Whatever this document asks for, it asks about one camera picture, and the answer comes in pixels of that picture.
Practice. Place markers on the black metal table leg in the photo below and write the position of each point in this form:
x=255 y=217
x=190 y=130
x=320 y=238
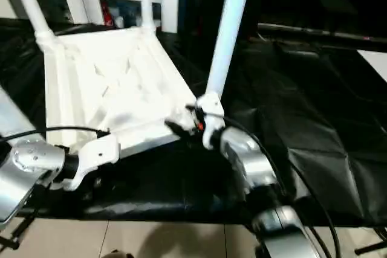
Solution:
x=18 y=227

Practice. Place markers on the black metal floor bar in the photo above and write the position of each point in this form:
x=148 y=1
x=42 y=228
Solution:
x=372 y=247

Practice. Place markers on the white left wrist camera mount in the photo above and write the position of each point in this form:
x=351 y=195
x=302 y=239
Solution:
x=99 y=149

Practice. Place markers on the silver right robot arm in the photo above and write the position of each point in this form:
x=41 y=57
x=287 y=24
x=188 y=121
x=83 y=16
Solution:
x=251 y=161

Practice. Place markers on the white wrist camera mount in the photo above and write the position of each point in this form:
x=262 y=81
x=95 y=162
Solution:
x=211 y=104
x=99 y=149

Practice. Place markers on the black metal rail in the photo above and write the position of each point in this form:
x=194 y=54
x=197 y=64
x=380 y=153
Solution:
x=317 y=31

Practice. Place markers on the white plastic table top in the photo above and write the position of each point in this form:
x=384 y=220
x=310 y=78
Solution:
x=90 y=89

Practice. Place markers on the black mat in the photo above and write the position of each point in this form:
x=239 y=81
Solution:
x=302 y=104

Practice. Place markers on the red packet in cabinet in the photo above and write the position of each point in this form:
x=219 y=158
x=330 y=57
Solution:
x=107 y=17

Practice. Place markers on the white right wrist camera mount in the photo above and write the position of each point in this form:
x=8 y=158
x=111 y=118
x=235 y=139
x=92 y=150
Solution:
x=211 y=104

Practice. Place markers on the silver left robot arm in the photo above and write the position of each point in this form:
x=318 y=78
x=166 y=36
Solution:
x=30 y=155

